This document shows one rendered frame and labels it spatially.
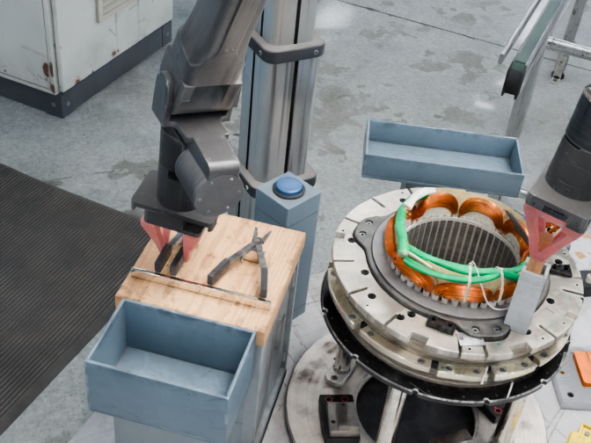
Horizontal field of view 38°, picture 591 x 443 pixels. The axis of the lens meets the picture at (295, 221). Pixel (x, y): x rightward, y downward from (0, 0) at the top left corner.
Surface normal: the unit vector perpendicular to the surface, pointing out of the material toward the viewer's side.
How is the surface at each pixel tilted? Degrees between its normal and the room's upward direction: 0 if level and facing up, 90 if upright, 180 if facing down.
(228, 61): 113
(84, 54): 90
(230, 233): 0
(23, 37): 93
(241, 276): 0
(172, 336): 90
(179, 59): 84
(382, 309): 0
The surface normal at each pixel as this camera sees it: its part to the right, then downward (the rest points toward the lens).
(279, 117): 0.47, 0.58
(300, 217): 0.70, 0.49
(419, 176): -0.10, 0.61
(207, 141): 0.26, -0.70
